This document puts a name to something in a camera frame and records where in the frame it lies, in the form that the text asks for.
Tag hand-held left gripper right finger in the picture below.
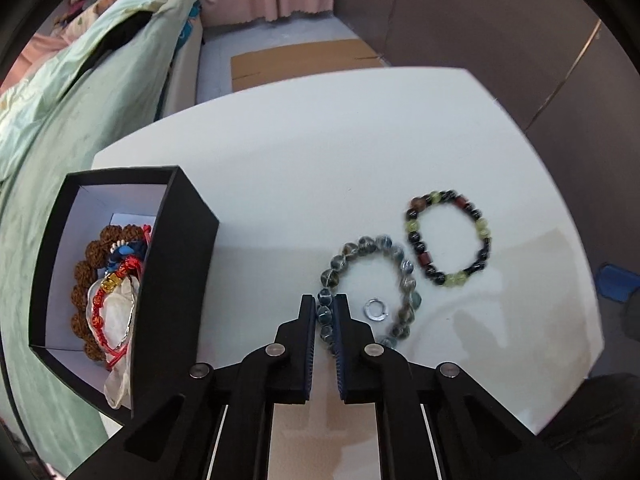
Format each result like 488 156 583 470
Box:
334 294 583 480

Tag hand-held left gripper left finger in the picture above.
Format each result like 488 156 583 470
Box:
65 294 317 480

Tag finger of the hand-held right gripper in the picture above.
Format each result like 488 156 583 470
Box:
596 262 640 304

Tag grey glass bead bracelet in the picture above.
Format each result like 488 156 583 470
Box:
316 233 424 358

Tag black cardboard box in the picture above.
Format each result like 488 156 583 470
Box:
27 165 221 420

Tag black green red bead bracelet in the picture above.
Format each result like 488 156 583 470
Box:
404 189 492 288

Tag clear plastic bag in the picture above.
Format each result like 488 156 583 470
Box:
87 275 144 411

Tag blue woven bracelet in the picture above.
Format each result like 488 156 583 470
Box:
107 240 149 277

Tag red string bracelet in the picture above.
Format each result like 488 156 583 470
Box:
90 225 154 372

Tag brown bead bracelet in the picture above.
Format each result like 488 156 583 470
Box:
70 225 151 364

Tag white table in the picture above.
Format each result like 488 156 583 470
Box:
91 66 608 480

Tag dark wooden wardrobe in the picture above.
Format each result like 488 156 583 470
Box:
332 0 640 311

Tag flat cardboard sheet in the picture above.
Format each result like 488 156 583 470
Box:
230 38 386 93

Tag blue printed mattress cover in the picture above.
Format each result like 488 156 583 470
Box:
177 2 203 49

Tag black garment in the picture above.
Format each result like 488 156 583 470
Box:
87 10 154 69

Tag pale green quilt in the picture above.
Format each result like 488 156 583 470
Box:
0 0 199 176

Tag bear print pillow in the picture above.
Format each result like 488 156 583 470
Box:
60 0 119 37

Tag plush toys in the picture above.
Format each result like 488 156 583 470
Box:
52 0 95 28

